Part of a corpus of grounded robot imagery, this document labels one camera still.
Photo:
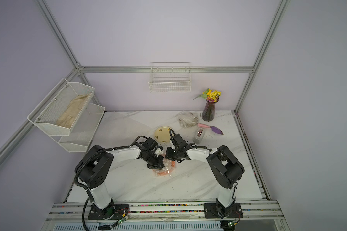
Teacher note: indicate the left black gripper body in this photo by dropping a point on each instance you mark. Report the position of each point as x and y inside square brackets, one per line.
[153, 162]

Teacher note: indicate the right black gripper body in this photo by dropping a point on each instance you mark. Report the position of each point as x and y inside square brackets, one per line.
[172, 154]

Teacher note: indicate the clear bubble wrap sheet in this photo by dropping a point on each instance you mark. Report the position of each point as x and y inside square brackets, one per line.
[187, 119]
[164, 169]
[116, 129]

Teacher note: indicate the orange dinner plate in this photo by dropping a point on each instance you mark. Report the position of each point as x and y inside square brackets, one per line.
[164, 171]

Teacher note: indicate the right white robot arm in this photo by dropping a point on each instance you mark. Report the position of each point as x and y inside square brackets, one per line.
[225, 167]

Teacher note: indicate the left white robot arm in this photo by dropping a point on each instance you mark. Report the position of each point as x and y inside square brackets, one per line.
[92, 171]

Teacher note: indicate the purple glass vase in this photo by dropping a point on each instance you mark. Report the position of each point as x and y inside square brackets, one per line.
[208, 113]

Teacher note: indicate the yellow artificial flowers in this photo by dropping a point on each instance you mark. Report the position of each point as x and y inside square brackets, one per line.
[210, 95]

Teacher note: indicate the lower white mesh shelf bin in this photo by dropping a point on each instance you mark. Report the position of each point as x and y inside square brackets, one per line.
[81, 136]

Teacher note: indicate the white mesh shelf bin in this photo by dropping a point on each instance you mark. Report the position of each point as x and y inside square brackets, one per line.
[46, 114]
[81, 136]

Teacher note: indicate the beige cloth in bin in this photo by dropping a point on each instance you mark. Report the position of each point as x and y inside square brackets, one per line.
[69, 116]

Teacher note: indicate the upper white mesh shelf bin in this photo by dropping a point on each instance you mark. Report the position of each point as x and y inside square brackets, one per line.
[46, 114]

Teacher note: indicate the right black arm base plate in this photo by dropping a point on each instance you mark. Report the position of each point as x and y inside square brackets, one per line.
[217, 210]

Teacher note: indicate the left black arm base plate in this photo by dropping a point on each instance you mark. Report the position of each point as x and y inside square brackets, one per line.
[115, 212]

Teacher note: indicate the white wire wall basket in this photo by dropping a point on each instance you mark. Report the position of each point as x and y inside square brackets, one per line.
[168, 77]

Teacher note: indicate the aluminium front rail frame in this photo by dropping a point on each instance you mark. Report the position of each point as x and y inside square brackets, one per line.
[174, 211]

